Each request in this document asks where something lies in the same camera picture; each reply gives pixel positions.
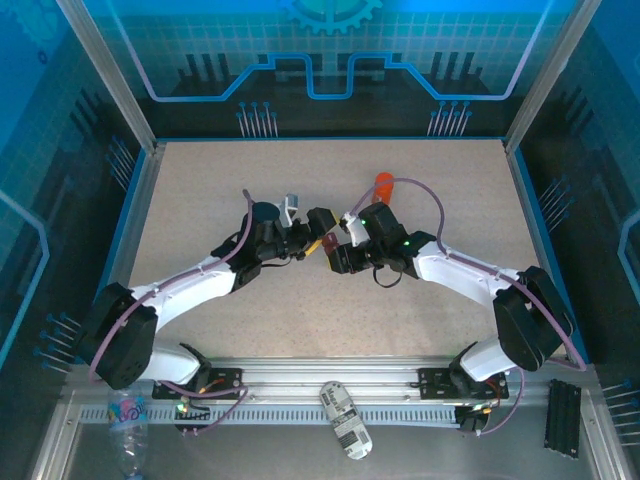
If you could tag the blue table border strip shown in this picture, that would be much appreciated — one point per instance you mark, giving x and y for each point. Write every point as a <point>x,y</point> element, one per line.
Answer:
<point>535,225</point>

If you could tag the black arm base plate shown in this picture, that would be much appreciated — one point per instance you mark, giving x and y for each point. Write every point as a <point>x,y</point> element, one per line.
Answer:
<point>432,382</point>
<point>227,380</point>

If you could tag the orange pill bottle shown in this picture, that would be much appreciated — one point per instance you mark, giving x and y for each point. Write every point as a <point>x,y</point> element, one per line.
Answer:
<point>385,187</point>

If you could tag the black connector bracket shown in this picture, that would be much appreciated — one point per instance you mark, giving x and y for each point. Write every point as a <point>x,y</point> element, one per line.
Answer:
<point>470,422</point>
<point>192,417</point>

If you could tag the aluminium frame post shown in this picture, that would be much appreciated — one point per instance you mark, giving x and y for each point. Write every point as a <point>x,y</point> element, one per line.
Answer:
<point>549,75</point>
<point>111,75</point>

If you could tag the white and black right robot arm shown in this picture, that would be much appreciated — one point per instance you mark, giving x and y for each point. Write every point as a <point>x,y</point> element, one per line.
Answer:
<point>465,270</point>

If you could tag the clear plastic water bottle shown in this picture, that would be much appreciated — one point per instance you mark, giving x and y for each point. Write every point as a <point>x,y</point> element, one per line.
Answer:
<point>127,430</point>

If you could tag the aluminium side rail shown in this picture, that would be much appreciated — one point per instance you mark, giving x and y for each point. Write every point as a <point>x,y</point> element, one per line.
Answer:
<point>139,220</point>

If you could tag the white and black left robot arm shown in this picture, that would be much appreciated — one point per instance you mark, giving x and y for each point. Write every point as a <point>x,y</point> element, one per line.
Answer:
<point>200,277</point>

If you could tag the dark red weekly pill organizer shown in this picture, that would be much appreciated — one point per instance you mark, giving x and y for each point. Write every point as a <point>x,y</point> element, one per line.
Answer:
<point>330,242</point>

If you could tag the black extrusion bar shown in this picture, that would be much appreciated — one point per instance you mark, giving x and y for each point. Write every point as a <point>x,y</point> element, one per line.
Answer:
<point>562,417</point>

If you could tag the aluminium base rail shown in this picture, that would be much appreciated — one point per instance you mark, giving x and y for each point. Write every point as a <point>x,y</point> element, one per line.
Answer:
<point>325,370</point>

